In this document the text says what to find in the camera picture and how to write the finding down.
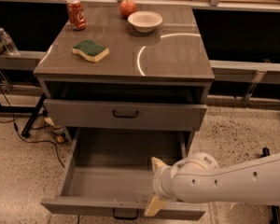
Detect grey top drawer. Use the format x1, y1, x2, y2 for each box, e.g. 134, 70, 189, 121
44, 99, 207, 131

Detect grey drawer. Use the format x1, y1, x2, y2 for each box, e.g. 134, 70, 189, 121
44, 99, 207, 131
40, 128, 207, 221

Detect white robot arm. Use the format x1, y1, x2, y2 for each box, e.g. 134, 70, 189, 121
145, 152, 280, 217

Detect red apple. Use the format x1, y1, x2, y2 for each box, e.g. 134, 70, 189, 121
119, 0, 136, 19

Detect black floor cable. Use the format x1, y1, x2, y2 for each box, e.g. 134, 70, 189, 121
0, 77, 65, 169

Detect orange soda can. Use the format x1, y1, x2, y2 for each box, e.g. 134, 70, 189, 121
66, 0, 86, 31

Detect small objects on floor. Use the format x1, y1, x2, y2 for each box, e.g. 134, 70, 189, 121
44, 118, 65, 144

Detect black table leg left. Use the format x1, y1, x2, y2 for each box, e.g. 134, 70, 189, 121
21, 94, 46, 138

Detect grey drawer cabinet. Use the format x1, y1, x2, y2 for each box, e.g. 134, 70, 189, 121
33, 4, 215, 145

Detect clear water bottle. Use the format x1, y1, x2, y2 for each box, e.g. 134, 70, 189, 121
0, 28, 19, 55

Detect green yellow sponge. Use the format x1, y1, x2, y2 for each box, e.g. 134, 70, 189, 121
72, 40, 109, 63

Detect white bowl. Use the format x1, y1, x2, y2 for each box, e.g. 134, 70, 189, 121
128, 11, 162, 33

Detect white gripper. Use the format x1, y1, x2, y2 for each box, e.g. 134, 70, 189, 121
144, 157, 176, 217

